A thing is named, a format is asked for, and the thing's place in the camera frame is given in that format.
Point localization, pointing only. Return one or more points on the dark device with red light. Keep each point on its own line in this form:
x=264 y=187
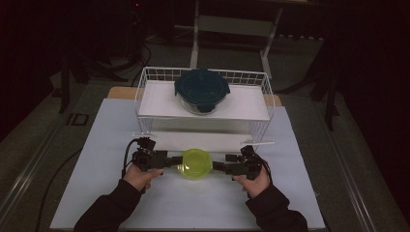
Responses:
x=137 y=5

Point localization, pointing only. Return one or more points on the small yellow-green plastic container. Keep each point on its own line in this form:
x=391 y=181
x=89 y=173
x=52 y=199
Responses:
x=195 y=164

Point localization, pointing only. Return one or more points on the person's left hand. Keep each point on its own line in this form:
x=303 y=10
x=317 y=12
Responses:
x=138 y=179

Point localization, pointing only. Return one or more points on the dark floor socket plate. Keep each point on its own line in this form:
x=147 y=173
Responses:
x=77 y=119

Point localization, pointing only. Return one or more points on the pale table mat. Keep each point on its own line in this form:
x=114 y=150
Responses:
x=193 y=206

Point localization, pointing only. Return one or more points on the metal floor rail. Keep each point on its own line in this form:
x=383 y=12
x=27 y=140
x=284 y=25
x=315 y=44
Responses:
x=348 y=180
x=29 y=168

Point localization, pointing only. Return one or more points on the white metal desk frame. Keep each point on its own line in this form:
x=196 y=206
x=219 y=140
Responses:
x=195 y=48

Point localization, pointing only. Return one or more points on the round container with dark-blue lid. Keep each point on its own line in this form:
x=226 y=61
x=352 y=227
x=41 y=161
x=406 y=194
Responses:
x=201 y=87

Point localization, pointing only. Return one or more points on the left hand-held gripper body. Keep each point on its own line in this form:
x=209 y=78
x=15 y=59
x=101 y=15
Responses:
x=151 y=159

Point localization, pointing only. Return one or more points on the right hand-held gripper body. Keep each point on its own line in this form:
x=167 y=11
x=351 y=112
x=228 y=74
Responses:
x=246 y=166

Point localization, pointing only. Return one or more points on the person's right hand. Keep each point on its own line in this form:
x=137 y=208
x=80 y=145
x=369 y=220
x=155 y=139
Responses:
x=256 y=187

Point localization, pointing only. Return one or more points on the black metal stand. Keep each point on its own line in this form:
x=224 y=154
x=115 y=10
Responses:
x=329 y=106
x=65 y=90

